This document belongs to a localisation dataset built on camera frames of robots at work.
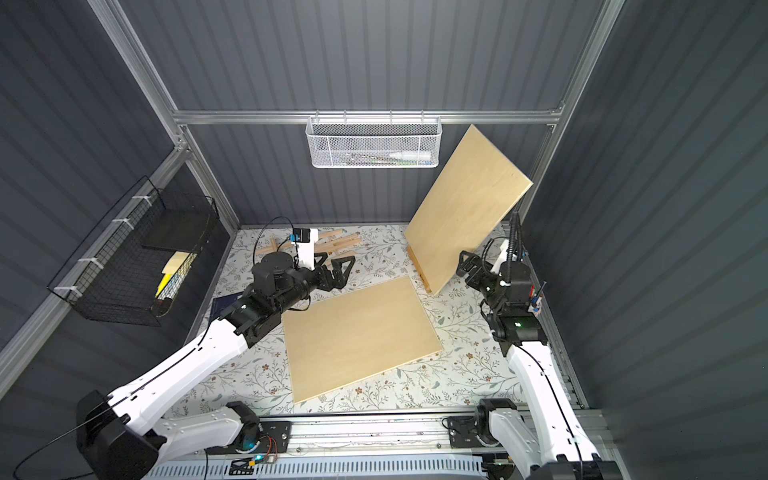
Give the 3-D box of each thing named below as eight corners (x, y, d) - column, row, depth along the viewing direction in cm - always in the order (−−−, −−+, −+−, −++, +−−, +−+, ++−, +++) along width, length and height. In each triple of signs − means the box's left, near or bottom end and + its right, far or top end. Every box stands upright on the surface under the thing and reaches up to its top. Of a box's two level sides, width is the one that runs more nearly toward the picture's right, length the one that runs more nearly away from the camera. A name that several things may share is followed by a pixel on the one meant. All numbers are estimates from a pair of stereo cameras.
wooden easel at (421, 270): (427, 297, 101) (428, 288, 97) (407, 254, 113) (407, 245, 109) (431, 296, 101) (433, 287, 97) (411, 253, 114) (412, 244, 110)
